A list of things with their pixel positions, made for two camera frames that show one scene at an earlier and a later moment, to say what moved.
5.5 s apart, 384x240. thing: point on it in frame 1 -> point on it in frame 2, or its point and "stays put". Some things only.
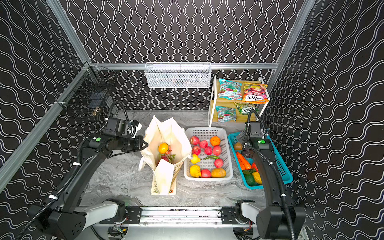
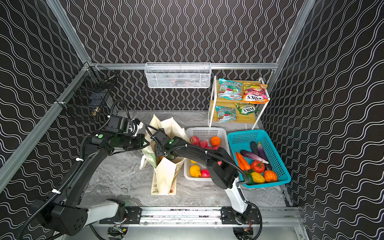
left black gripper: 141,144 stays put
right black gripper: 247,153 -> 160,148
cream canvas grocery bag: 168,131 stays put
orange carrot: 243,163 stays put
